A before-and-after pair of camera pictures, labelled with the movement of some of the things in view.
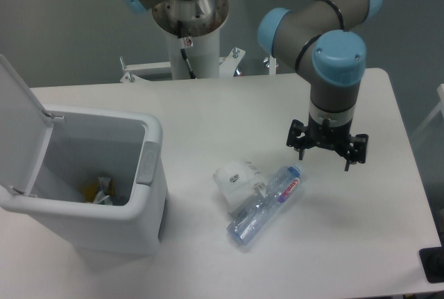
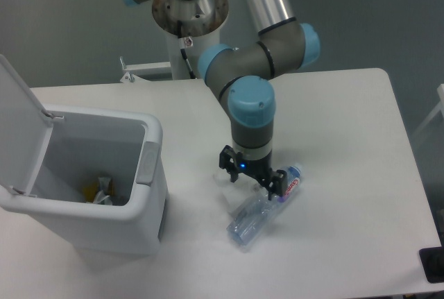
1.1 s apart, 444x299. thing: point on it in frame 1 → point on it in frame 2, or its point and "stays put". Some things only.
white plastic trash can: [97, 177] stays put
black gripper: [327, 135] → [234, 162]
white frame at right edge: [440, 91] stays put
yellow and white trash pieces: [99, 191] stays put
